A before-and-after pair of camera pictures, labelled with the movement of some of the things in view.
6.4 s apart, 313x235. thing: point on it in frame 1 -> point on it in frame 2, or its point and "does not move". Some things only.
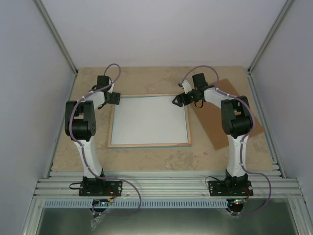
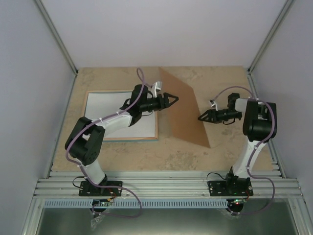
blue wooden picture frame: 151,145 -> 100,104
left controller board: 100,202 does not move
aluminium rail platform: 167,184 does not move
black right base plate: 238,188 does not move
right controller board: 235,200 does not move
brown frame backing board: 210,116 -> 184,112
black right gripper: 180,97 -> 212,113
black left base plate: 100,187 does not move
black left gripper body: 114,100 -> 154,106
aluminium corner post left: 55,35 does not move
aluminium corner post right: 286,7 does not move
